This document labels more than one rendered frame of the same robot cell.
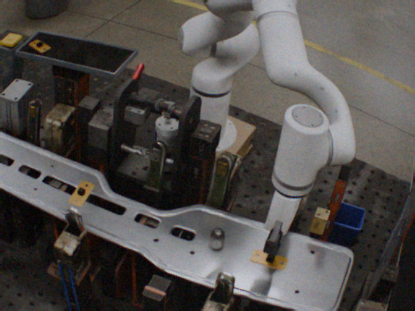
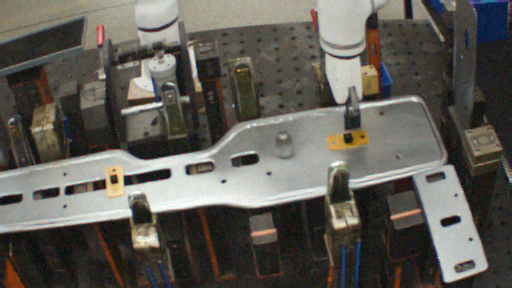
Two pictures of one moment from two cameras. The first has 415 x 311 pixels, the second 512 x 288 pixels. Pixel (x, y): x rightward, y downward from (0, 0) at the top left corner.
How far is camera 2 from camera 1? 0.38 m
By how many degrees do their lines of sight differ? 14
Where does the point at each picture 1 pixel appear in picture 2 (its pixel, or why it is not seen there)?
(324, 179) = (310, 55)
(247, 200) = not seen: hidden behind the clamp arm
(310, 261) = (386, 122)
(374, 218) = (392, 68)
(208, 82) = (158, 15)
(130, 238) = (198, 194)
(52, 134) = (46, 141)
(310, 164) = (359, 17)
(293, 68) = not seen: outside the picture
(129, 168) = (138, 132)
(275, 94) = not seen: hidden behind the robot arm
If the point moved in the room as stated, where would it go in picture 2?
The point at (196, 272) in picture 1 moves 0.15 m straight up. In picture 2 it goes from (289, 189) to (283, 129)
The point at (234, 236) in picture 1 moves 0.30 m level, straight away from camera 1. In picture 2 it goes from (296, 136) to (246, 52)
